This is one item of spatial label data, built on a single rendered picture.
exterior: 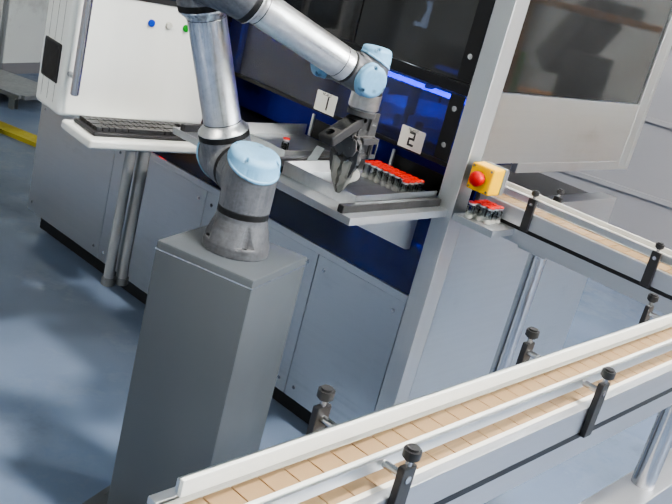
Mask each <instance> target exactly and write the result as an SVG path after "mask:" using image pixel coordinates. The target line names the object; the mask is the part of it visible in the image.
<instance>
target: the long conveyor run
mask: <svg viewBox="0 0 672 504"><path fill-rule="evenodd" d="M647 299H648V301H649V304H648V305H646V306H645V308H644V311H643V313H642V316H641V318H640V321H639V323H638V324H637V325H634V326H631V327H628V328H625V329H622V330H619V331H616V332H613V333H610V334H607V335H604V336H601V337H598V338H595V339H592V340H589V341H586V342H583V343H580V344H577V345H574V346H571V347H568V348H565V349H562V350H559V351H556V352H553V353H550V354H547V355H544V356H541V355H539V354H537V353H536V352H534V351H533V348H534V345H535V342H534V341H533V340H535V339H538V337H539V334H540V331H539V330H538V329H537V328H536V327H532V326H531V327H528V328H527V329H526V332H525V335H526V336H527V337H528V340H527V341H525V342H523V344H522V347H521V350H520V353H519V356H518V359H517V362H516V364H515V365H514V366H511V367H508V368H505V369H502V370H499V371H496V372H493V373H490V374H487V375H484V376H481V377H478V378H475V379H472V380H469V381H466V382H463V383H460V384H457V385H454V386H451V387H448V388H445V389H442V390H439V391H436V392H433V393H430V394H427V395H424V396H421V397H418V398H415V399H412V400H409V401H406V402H403V403H400V404H397V405H394V406H391V407H388V408H385V409H382V410H379V411H376V412H373V413H370V414H367V415H364V416H361V417H358V418H355V419H352V420H349V421H346V422H343V423H340V424H337V423H335V422H334V421H333V420H331V419H330V418H329V414H330V410H331V407H332V405H331V404H329V403H328V402H330V401H333V399H334V396H335V392H336V391H335V389H334V388H333V387H332V386H330V385H327V384H324V385H321V386H319V388H318V391H317V395H316V396H317V397H318V398H319V400H321V401H320V404H317V405H314V406H313V409H312V413H311V417H310V421H309V424H308V428H307V432H306V435H304V436H301V437H298V438H295V439H292V440H289V441H286V442H283V443H280V444H277V445H274V446H271V447H268V448H265V449H262V450H259V451H256V452H253V453H250V454H247V455H244V456H241V457H238V458H235V459H232V460H229V461H226V462H223V463H220V464H217V465H214V466H211V467H208V468H205V469H202V470H199V471H196V472H193V473H190V474H187V475H184V476H181V477H178V478H177V482H176V487H173V488H170V489H167V490H164V491H161V492H158V493H155V494H152V495H149V496H148V500H147V503H145V504H484V503H486V502H488V501H490V500H492V499H493V498H495V497H497V496H499V495H501V494H503V493H505V492H507V491H509V490H511V489H513V488H515V487H516V486H518V485H520V484H522V483H524V482H526V481H528V480H530V479H532V478H534V477H536V476H537V475H539V474H541V473H543V472H545V471H547V470H549V469H551V468H553V467H555V466H557V465H558V464H560V463H562V462H564V461H566V460H568V459H570V458H572V457H574V456H576V455H578V454H579V453H581V452H583V451H585V450H587V449H589V448H591V447H593V446H595V445H597V444H599V443H601V442H602V441H604V440H606V439H608V438H610V437H612V436H614V435H616V434H618V433H620V432H622V431H623V430H625V429H627V428H629V427H631V426H633V425H635V424H637V423H639V422H641V421H643V420H644V419H646V418H648V417H650V416H652V415H654V414H656V413H658V412H660V411H662V410H664V409H665V408H667V407H669V406H671V405H672V313H670V314H667V315H664V316H659V315H657V314H655V313H653V312H652V311H653V309H654V305H653V303H656V302H658V300H659V296H658V295H657V294H655V293H649V294H648V297H647ZM650 317H652V318H654V319H652V320H649V319H650ZM530 357H531V358H533V359H532V360H529V359H530ZM326 427H328V428H326Z"/></svg>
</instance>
